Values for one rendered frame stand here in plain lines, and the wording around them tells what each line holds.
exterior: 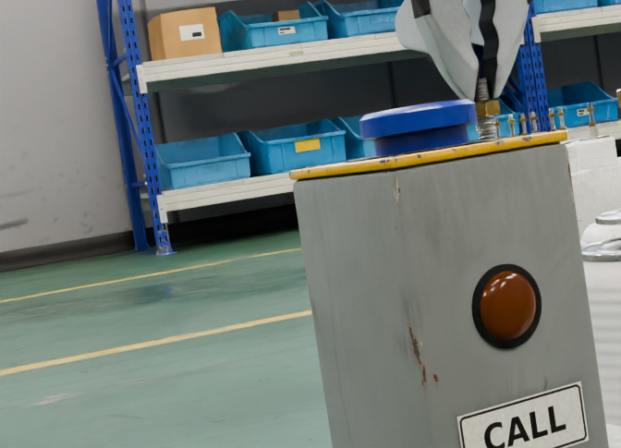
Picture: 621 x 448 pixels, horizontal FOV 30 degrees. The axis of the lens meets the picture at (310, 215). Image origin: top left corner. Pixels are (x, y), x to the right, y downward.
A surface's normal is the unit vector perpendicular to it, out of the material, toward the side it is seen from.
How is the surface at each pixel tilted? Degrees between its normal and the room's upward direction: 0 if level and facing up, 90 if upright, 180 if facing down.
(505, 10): 90
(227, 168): 96
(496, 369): 90
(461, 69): 114
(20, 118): 90
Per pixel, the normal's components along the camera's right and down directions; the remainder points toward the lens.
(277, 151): 0.32, 0.07
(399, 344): -0.87, 0.16
